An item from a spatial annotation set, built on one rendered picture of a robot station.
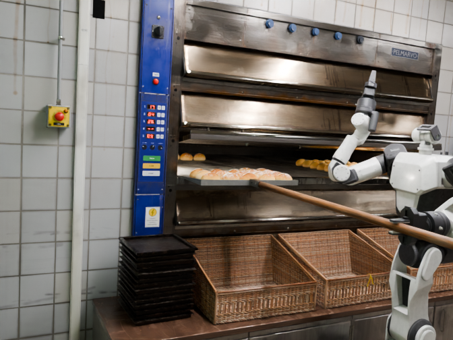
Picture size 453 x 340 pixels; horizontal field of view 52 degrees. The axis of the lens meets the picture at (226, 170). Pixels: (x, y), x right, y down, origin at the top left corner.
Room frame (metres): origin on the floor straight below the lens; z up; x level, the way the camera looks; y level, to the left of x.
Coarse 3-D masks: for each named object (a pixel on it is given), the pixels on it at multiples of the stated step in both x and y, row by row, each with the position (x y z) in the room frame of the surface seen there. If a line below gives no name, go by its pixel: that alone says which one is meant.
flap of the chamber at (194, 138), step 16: (224, 144) 2.57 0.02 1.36; (240, 144) 2.58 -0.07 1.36; (256, 144) 2.59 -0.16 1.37; (272, 144) 2.60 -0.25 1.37; (288, 144) 2.61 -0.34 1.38; (304, 144) 2.61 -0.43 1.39; (320, 144) 2.62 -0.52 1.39; (336, 144) 2.67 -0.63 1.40; (368, 144) 2.78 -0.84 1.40; (384, 144) 2.84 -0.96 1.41
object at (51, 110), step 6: (48, 108) 2.05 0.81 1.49; (54, 108) 2.06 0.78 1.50; (60, 108) 2.07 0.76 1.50; (66, 108) 2.09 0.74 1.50; (48, 114) 2.05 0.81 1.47; (54, 114) 2.06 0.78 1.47; (66, 114) 2.09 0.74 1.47; (48, 120) 2.05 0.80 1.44; (54, 120) 2.06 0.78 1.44; (66, 120) 2.09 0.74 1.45; (48, 126) 2.06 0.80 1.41; (54, 126) 2.07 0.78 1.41; (60, 126) 2.08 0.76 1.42; (66, 126) 2.09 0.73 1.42
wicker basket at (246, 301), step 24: (192, 240) 2.42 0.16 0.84; (216, 240) 2.48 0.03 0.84; (240, 240) 2.53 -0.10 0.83; (264, 240) 2.60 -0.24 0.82; (216, 264) 2.44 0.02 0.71; (240, 264) 2.50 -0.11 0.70; (264, 264) 2.56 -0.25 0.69; (288, 264) 2.44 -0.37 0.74; (216, 288) 2.41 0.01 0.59; (240, 288) 2.44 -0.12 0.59; (264, 288) 2.08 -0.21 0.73; (288, 288) 2.14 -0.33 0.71; (312, 288) 2.20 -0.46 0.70; (216, 312) 2.09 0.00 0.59; (240, 312) 2.03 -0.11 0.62; (264, 312) 2.09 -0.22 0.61; (288, 312) 2.14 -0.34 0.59
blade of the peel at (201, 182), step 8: (184, 176) 2.43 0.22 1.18; (200, 184) 2.16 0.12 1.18; (208, 184) 2.18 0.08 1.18; (216, 184) 2.19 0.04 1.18; (224, 184) 2.21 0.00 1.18; (232, 184) 2.23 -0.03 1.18; (240, 184) 2.25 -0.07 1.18; (248, 184) 2.27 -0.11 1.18; (272, 184) 2.33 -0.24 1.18; (280, 184) 2.35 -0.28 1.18; (288, 184) 2.37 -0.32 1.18; (296, 184) 2.39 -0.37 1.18
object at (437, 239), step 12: (276, 192) 2.05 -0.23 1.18; (288, 192) 1.96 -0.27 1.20; (324, 204) 1.73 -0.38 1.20; (336, 204) 1.68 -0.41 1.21; (360, 216) 1.55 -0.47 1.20; (372, 216) 1.51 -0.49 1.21; (396, 228) 1.40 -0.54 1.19; (408, 228) 1.37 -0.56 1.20; (432, 240) 1.28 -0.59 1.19; (444, 240) 1.25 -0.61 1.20
